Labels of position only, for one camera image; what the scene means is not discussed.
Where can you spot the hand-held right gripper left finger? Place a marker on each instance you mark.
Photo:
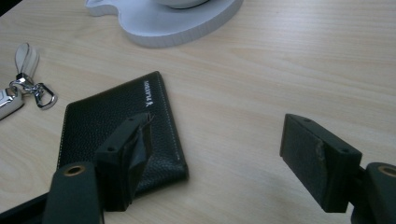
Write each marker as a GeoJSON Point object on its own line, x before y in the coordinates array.
{"type": "Point", "coordinates": [120, 161]}

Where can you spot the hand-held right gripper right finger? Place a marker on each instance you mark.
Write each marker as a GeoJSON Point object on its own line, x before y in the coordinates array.
{"type": "Point", "coordinates": [317, 161]}

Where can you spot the black leather wallet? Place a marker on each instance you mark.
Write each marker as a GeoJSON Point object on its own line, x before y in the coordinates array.
{"type": "Point", "coordinates": [102, 121]}

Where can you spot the white car key with keyring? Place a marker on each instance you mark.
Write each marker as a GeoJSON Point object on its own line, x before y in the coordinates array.
{"type": "Point", "coordinates": [25, 84]}

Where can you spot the white apple-shaped tray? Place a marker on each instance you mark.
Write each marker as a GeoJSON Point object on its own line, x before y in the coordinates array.
{"type": "Point", "coordinates": [162, 23]}

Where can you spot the white bowl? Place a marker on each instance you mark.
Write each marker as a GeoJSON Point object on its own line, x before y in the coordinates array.
{"type": "Point", "coordinates": [182, 3]}

